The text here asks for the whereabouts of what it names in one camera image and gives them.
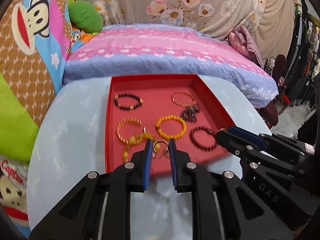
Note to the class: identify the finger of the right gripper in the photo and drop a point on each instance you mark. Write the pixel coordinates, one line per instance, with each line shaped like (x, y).
(248, 136)
(233, 144)

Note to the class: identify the red jewelry tray box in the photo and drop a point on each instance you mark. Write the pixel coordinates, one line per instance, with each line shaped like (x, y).
(182, 107)

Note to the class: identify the green plush pillow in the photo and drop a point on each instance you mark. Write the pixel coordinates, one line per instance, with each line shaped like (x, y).
(85, 17)

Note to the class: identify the monkey cartoon blanket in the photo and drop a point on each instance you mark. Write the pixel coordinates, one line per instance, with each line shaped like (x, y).
(36, 39)

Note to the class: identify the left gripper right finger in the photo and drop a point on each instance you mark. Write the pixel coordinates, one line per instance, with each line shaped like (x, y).
(223, 206)

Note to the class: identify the dark wooden chair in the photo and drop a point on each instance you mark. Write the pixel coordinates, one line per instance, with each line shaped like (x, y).
(275, 67)

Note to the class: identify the floral grey curtain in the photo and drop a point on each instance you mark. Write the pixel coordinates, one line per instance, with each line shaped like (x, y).
(269, 22)

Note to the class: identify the gold hoop earring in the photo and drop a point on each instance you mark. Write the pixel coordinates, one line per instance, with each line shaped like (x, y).
(160, 149)

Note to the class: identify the hanging clothes rack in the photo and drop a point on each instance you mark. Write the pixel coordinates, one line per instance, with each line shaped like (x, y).
(302, 59)

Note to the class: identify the pink blue striped bedsheet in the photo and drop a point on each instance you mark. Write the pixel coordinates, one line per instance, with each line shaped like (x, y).
(166, 49)

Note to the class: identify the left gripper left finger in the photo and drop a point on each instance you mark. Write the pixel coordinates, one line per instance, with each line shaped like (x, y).
(98, 206)

